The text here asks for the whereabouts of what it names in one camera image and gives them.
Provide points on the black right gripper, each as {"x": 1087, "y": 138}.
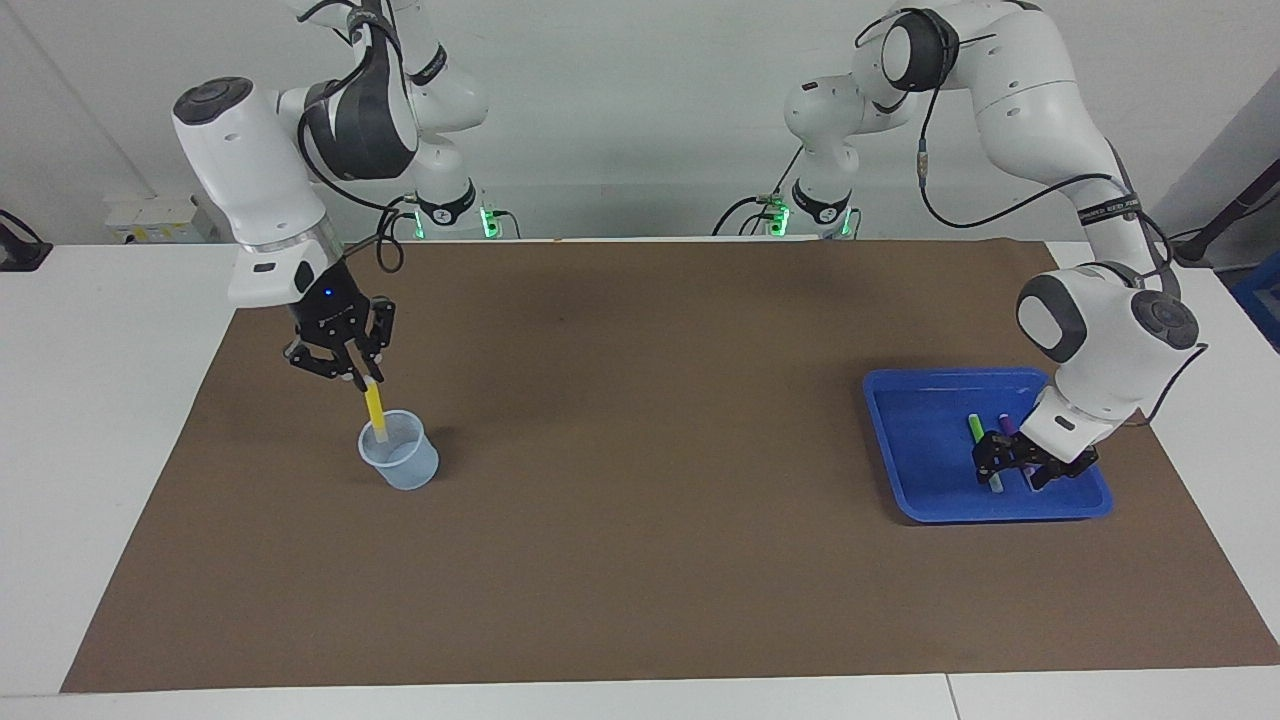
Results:
{"x": 328, "y": 305}

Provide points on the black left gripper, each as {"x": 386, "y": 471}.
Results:
{"x": 1050, "y": 462}

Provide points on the purple marker pen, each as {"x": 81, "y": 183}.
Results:
{"x": 1008, "y": 424}

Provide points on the green marker pen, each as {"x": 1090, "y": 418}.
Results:
{"x": 976, "y": 428}

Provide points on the yellow marker pen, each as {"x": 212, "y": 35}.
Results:
{"x": 374, "y": 410}

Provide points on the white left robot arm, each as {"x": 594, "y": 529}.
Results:
{"x": 1040, "y": 110}

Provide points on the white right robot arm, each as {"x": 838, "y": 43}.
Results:
{"x": 250, "y": 170}

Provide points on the blue plastic tray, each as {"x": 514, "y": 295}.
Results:
{"x": 920, "y": 460}

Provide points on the translucent plastic cup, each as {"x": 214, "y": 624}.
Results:
{"x": 400, "y": 465}

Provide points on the white power strip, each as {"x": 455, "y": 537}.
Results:
{"x": 160, "y": 220}

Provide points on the blue crate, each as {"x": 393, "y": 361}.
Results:
{"x": 1262, "y": 300}

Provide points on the brown table mat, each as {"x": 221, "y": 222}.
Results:
{"x": 640, "y": 560}

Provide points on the black camera stand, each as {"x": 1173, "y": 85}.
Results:
{"x": 1225, "y": 215}

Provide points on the black clamp mount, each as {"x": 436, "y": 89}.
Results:
{"x": 20, "y": 255}

